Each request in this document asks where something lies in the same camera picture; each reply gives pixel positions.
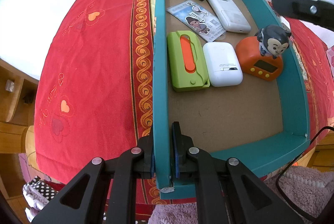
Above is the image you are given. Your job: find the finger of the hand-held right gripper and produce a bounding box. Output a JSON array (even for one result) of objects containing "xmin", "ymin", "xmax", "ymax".
[{"xmin": 272, "ymin": 0, "xmax": 334, "ymax": 30}]

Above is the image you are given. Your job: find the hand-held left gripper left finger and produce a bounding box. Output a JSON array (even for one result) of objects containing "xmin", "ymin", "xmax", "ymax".
[{"xmin": 31, "ymin": 131, "xmax": 157, "ymax": 224}]

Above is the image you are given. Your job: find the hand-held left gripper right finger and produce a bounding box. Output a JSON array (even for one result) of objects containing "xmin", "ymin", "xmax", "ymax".
[{"xmin": 171, "ymin": 121, "xmax": 304, "ymax": 224}]

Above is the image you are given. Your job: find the orange clock with monkey figure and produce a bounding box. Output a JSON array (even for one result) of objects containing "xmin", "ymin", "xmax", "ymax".
[{"xmin": 235, "ymin": 25, "xmax": 292, "ymax": 82}]

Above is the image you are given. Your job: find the white remote control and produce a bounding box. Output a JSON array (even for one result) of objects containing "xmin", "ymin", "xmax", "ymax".
[{"xmin": 206, "ymin": 0, "xmax": 251, "ymax": 33}]

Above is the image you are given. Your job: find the teal cardboard box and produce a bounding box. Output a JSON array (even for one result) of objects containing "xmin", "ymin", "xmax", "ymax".
[{"xmin": 152, "ymin": 0, "xmax": 311, "ymax": 200}]

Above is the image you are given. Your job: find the white rounded case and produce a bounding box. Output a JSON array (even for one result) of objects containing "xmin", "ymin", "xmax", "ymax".
[{"xmin": 202, "ymin": 42, "xmax": 244, "ymax": 87}]

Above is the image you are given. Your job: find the green and orange case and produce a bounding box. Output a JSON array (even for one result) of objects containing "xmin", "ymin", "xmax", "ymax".
[{"xmin": 167, "ymin": 30, "xmax": 211, "ymax": 92}]

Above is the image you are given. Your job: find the cartoon ID card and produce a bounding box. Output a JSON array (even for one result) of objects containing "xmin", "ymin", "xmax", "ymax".
[{"xmin": 166, "ymin": 0, "xmax": 227, "ymax": 42}]

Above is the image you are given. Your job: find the pink geometric patterned sheet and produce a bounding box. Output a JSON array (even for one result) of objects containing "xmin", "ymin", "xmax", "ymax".
[{"xmin": 326, "ymin": 45, "xmax": 334, "ymax": 69}]

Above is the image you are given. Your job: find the red heart-print tablecloth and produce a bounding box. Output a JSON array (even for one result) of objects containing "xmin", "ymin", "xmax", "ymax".
[{"xmin": 34, "ymin": 0, "xmax": 334, "ymax": 214}]

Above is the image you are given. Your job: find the polka-dot bag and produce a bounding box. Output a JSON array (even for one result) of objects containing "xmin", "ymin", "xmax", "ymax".
[{"xmin": 23, "ymin": 176, "xmax": 59, "ymax": 211}]

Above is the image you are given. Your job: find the pink fluffy blanket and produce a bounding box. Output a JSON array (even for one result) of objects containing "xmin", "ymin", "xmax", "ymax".
[{"xmin": 147, "ymin": 165, "xmax": 334, "ymax": 224}]

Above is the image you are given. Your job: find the wooden shelf unit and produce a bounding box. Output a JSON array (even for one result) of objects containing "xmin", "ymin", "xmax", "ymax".
[{"xmin": 0, "ymin": 60, "xmax": 39, "ymax": 222}]

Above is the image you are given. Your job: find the wooden cabinet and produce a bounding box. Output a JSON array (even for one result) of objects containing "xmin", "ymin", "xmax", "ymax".
[{"xmin": 308, "ymin": 116, "xmax": 334, "ymax": 170}]

